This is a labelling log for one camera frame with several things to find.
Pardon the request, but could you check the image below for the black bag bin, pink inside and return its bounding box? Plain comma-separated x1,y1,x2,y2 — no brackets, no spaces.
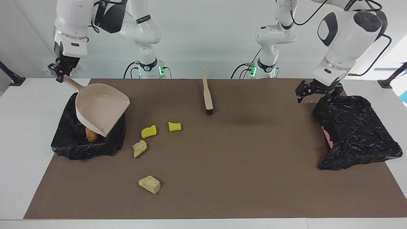
313,95,403,170

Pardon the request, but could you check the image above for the beige brush with black bristles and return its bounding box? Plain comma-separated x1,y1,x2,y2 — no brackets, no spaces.
202,71,214,115

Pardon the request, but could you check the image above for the black angled stand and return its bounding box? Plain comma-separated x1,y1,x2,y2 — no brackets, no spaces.
0,61,26,86
378,62,407,89

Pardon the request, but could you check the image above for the black trash bag bin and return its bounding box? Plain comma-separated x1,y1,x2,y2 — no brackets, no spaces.
51,92,127,160

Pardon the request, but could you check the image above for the brown bread-like lump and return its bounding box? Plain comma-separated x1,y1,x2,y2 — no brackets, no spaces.
85,127,99,143

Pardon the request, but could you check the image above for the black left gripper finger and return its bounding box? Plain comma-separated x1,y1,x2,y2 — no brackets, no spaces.
329,83,346,101
295,81,311,104

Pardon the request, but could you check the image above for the black base power cable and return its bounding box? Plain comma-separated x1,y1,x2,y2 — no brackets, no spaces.
123,61,140,79
231,48,263,79

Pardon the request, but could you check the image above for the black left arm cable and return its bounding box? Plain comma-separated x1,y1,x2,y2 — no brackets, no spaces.
289,0,392,77

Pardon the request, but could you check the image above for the brown table mat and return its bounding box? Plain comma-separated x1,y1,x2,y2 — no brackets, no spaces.
23,79,407,220

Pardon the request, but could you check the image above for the beige plastic dustpan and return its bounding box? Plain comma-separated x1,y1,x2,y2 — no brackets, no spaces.
63,74,131,137

